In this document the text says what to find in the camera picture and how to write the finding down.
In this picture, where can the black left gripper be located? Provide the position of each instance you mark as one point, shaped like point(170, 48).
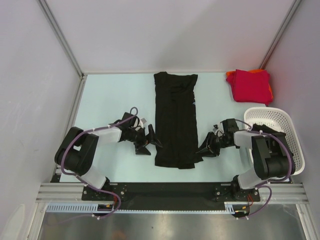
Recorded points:
point(139, 149)

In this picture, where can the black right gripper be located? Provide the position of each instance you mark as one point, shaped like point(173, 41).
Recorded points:
point(209, 141)

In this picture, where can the black t shirt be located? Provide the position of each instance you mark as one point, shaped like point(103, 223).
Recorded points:
point(269, 144)
point(176, 121)

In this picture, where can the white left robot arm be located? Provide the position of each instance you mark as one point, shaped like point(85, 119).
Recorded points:
point(76, 153)

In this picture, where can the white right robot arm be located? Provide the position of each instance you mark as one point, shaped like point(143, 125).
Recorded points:
point(264, 167)

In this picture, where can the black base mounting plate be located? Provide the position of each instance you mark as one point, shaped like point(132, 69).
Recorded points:
point(180, 196)

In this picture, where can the black t shirt in basket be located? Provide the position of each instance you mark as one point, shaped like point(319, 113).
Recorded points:
point(269, 144)

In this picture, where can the folded red t shirt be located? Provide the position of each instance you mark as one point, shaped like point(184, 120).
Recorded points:
point(250, 85)

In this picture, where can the white plastic laundry basket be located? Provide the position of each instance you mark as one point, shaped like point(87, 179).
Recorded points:
point(280, 121)

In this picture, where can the white slotted cable duct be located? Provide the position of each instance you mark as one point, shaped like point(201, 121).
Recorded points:
point(88, 208)

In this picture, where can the left aluminium corner post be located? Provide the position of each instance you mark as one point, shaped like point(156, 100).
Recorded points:
point(60, 36)

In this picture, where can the aluminium corner post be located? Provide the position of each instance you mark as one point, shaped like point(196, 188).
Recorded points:
point(281, 32)
point(60, 36)

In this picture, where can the right aluminium corner post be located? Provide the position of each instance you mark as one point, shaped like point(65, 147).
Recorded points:
point(281, 32)

